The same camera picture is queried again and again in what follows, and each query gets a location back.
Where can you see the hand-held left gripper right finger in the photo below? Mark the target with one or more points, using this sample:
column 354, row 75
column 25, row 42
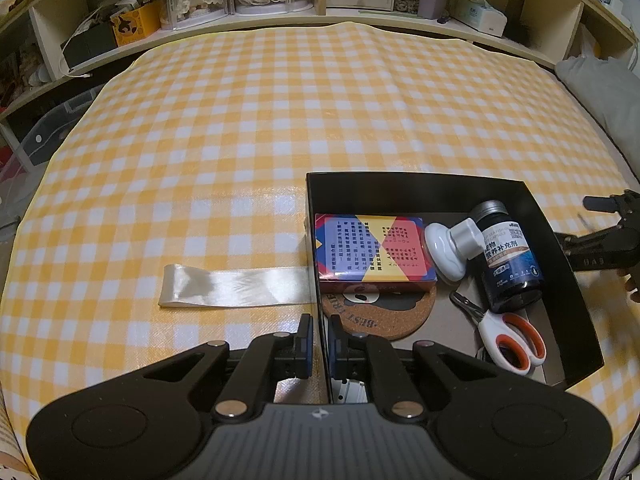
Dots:
column 336, row 347

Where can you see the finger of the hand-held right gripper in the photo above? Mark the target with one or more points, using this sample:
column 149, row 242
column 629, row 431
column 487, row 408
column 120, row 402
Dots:
column 617, row 202
column 607, row 250

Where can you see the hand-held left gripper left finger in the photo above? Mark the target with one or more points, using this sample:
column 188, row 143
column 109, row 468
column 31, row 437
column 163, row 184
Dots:
column 306, row 347

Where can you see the black cardboard box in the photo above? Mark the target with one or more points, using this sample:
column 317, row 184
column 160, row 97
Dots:
column 560, row 270

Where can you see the colourful card box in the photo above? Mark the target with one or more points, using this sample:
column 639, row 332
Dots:
column 370, row 247

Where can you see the white orange scissors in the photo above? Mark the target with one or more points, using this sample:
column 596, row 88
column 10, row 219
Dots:
column 502, row 327

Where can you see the white round sponge brush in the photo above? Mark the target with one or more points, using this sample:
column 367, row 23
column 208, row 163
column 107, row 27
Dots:
column 445, row 255

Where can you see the person's right hand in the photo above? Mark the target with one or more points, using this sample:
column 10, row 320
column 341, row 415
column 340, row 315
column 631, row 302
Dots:
column 633, row 285

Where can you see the round cork coaster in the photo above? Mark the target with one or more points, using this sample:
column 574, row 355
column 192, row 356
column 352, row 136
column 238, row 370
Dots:
column 372, row 312

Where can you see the cream satin ribbon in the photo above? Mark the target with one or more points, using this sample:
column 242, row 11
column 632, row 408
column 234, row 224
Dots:
column 225, row 287

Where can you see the dark blue supplement bottle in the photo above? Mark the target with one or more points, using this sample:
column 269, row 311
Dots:
column 507, row 265

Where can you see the grey pillow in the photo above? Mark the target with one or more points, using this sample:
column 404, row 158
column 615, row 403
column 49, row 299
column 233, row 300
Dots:
column 605, row 95

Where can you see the white tissue box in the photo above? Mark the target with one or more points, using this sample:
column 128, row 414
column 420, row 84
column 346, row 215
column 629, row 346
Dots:
column 477, row 15

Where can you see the yellow checked tablecloth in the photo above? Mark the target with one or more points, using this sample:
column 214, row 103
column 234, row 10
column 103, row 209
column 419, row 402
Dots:
column 250, row 110

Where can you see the clear plastic storage bin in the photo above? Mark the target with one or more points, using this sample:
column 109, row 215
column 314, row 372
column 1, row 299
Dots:
column 45, row 130

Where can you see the yellow box with black cat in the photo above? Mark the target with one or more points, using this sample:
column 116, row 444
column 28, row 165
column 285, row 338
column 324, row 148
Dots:
column 132, row 25

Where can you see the dark green box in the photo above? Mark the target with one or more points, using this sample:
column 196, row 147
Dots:
column 90, row 45

